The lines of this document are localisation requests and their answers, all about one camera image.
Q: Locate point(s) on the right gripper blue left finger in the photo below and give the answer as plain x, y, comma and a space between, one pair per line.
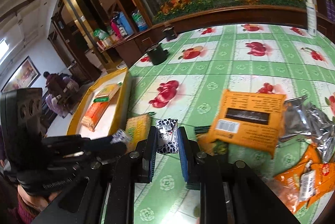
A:
145, 162

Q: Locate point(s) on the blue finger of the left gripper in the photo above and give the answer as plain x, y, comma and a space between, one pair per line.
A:
120, 136

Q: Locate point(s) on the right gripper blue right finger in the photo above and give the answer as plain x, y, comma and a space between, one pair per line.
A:
187, 159

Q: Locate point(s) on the yellow Weidan cracker pack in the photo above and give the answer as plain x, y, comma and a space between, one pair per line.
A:
137, 128

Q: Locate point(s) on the black white patterned candy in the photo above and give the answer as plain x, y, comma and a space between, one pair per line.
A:
167, 136

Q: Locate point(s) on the large orange snack pack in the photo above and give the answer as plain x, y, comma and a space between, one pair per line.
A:
252, 120

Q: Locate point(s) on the orange snack bag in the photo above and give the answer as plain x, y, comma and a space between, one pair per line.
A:
304, 180

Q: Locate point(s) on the silver foil snack bag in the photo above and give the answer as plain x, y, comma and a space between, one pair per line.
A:
305, 120

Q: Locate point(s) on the dark green cracker bag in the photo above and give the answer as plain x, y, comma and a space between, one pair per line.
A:
214, 148

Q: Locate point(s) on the operator left hand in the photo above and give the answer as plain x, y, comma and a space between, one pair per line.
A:
39, 203

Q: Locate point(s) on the yellow cardboard tray box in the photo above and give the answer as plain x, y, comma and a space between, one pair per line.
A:
114, 117

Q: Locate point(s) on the orange cracker pack in box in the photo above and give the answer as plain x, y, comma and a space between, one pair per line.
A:
94, 114

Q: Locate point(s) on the yellow green cracker pack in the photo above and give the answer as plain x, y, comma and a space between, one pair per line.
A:
107, 93

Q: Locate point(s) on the seated person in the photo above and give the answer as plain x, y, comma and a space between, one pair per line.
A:
62, 91

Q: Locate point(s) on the green fruit pattern tablecloth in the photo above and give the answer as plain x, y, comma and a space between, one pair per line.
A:
248, 60

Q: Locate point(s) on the black round tin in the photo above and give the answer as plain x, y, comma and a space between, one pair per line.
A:
157, 54

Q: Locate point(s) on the green white bag on shelf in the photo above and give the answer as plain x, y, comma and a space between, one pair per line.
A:
101, 34

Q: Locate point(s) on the dark wooden cabinet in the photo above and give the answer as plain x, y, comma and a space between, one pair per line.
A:
76, 20

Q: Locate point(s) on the red thermos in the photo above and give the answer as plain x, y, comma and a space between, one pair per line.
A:
116, 29

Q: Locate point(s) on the blue green plastic bag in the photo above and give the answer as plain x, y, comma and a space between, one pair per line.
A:
137, 17

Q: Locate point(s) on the small black jar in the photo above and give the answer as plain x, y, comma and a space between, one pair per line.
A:
170, 33

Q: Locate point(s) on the blue thermos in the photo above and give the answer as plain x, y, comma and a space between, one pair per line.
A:
124, 23

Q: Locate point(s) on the white spray bottle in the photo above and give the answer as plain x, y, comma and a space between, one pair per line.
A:
311, 18

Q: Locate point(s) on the purple bottle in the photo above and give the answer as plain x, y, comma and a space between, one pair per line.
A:
330, 10

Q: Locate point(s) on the framed wall painting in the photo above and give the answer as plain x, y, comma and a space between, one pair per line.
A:
23, 77

